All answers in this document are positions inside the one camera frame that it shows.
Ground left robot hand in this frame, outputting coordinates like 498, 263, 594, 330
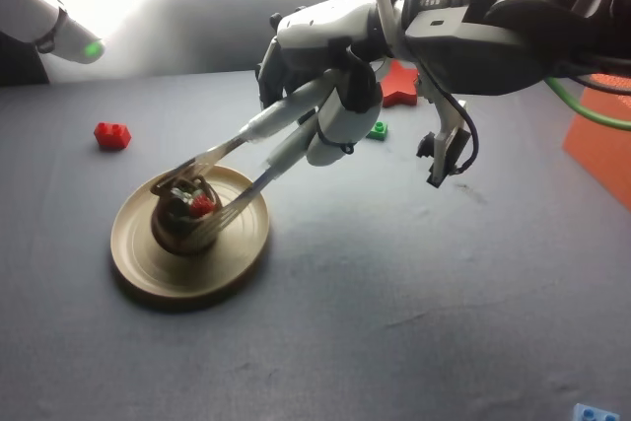
0, 0, 119, 66

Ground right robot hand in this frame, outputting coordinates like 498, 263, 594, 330
254, 0, 395, 168

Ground metal tongs with taped handles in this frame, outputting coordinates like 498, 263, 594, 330
150, 68, 346, 240

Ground chocolate toy cake with strawberry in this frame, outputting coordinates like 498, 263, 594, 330
150, 174, 223, 255

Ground beige round plate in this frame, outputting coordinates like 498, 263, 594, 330
108, 164, 271, 303

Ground red star block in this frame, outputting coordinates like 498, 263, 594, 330
379, 59, 420, 109

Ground green toy brick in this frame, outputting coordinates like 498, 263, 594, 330
365, 120, 390, 142

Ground white robot body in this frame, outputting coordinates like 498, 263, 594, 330
48, 0, 376, 80

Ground red toy brick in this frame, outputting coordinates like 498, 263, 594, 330
93, 121, 133, 152

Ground grey table cloth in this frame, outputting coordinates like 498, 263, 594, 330
0, 65, 631, 421

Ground light blue toy brick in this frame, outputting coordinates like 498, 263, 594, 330
571, 402, 621, 421

